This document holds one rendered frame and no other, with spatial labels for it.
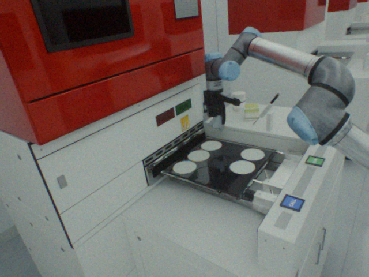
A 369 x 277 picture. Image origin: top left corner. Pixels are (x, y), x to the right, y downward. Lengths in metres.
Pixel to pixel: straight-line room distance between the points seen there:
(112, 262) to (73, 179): 0.42
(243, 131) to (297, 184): 0.46
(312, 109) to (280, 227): 0.33
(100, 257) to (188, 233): 0.36
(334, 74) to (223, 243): 0.60
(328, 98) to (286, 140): 0.44
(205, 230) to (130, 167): 0.37
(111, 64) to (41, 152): 0.33
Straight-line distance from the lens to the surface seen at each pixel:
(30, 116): 0.76
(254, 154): 1.19
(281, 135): 1.22
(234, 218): 0.99
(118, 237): 1.14
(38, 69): 0.76
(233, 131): 1.31
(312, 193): 0.90
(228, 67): 1.02
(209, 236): 0.93
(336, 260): 2.04
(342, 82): 0.85
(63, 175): 0.88
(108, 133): 0.94
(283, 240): 0.75
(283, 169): 1.14
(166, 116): 1.14
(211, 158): 1.17
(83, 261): 1.08
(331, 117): 0.82
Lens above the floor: 1.49
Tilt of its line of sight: 26 degrees down
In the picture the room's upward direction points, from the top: 7 degrees counter-clockwise
